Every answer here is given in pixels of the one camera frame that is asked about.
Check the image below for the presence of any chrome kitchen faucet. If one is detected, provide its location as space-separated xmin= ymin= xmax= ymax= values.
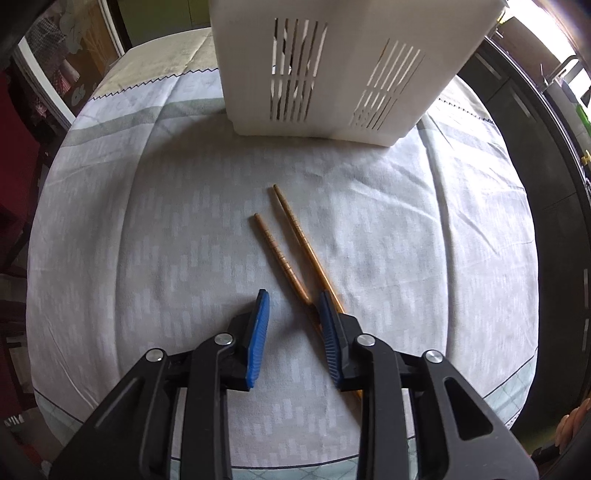
xmin=538 ymin=54 xmax=584 ymax=92

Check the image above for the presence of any person's right hand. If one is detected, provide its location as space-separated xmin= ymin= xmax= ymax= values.
xmin=554 ymin=399 xmax=590 ymax=452

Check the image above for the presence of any bamboo chopstick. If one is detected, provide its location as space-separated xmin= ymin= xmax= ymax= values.
xmin=253 ymin=213 xmax=322 ymax=335
xmin=273 ymin=184 xmax=345 ymax=313

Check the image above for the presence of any grey patterned tablecloth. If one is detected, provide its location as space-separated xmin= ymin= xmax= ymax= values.
xmin=27 ymin=32 xmax=539 ymax=479

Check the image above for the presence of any white plastic utensil holder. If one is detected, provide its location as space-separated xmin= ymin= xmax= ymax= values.
xmin=209 ymin=0 xmax=506 ymax=147

